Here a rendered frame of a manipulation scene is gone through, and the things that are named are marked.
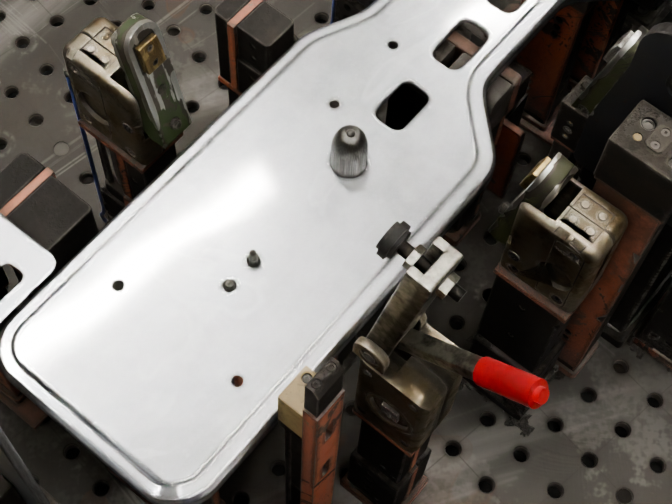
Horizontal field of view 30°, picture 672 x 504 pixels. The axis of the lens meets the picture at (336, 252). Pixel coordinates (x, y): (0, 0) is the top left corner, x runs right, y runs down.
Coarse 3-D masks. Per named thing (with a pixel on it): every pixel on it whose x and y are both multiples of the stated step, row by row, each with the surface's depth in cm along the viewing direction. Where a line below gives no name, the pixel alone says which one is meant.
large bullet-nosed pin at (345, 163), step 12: (336, 132) 106; (348, 132) 105; (360, 132) 105; (336, 144) 106; (348, 144) 105; (360, 144) 105; (336, 156) 106; (348, 156) 106; (360, 156) 106; (336, 168) 108; (348, 168) 107; (360, 168) 108
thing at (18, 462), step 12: (0, 432) 72; (0, 444) 73; (0, 456) 78; (12, 456) 75; (0, 468) 85; (12, 468) 79; (24, 468) 78; (12, 480) 86; (24, 480) 79; (24, 492) 87; (36, 492) 83
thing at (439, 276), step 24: (384, 240) 82; (408, 264) 82; (432, 264) 82; (456, 264) 82; (408, 288) 82; (432, 288) 81; (456, 288) 82; (384, 312) 88; (408, 312) 85; (384, 336) 92
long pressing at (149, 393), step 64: (384, 0) 118; (448, 0) 117; (576, 0) 119; (320, 64) 114; (384, 64) 114; (256, 128) 111; (320, 128) 111; (384, 128) 111; (448, 128) 111; (192, 192) 107; (256, 192) 108; (320, 192) 108; (384, 192) 108; (448, 192) 108; (128, 256) 105; (192, 256) 105; (320, 256) 105; (64, 320) 102; (128, 320) 102; (192, 320) 102; (256, 320) 102; (320, 320) 103; (64, 384) 99; (128, 384) 100; (192, 384) 100; (256, 384) 100; (128, 448) 97; (192, 448) 98
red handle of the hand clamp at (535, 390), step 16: (416, 336) 93; (416, 352) 93; (432, 352) 91; (448, 352) 91; (464, 352) 90; (448, 368) 91; (464, 368) 89; (480, 368) 88; (496, 368) 87; (512, 368) 87; (480, 384) 88; (496, 384) 87; (512, 384) 86; (528, 384) 85; (544, 384) 86; (512, 400) 87; (528, 400) 85; (544, 400) 85
